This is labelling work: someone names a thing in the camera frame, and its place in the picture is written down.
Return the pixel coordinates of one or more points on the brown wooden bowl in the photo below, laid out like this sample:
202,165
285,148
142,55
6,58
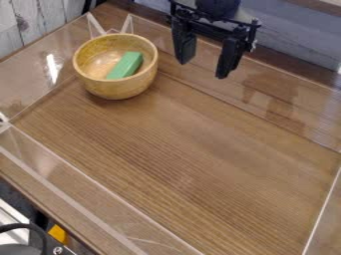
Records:
99,55

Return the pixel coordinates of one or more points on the clear acrylic tray wall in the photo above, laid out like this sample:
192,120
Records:
95,215

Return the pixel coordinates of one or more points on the black device with screw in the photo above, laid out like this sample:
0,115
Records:
72,248

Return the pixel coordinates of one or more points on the yellow label block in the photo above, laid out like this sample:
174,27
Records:
59,234

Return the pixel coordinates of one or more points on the green rectangular block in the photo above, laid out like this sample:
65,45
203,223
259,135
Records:
127,66

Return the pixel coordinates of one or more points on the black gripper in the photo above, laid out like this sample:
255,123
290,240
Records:
215,19

